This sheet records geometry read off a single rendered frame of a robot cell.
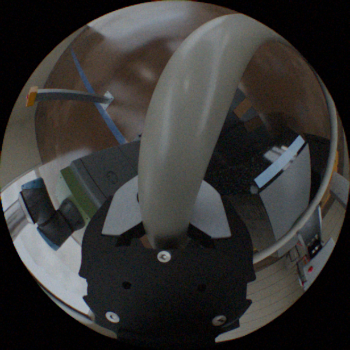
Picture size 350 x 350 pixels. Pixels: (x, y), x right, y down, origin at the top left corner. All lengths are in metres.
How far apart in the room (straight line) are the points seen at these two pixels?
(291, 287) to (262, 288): 1.41
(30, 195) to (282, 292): 6.03
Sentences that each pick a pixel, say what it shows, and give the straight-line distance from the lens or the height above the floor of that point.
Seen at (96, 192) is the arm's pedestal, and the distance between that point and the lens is 0.59.
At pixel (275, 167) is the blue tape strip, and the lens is 0.46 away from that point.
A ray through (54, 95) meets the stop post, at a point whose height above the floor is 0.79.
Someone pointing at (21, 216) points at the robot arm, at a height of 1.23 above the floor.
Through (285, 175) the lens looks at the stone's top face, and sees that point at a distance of 0.48.
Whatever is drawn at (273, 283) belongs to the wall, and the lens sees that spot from 5.66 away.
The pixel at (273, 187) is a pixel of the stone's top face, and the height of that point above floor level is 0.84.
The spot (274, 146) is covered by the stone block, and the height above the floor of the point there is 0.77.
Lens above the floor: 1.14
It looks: 67 degrees down
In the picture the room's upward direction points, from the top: 158 degrees counter-clockwise
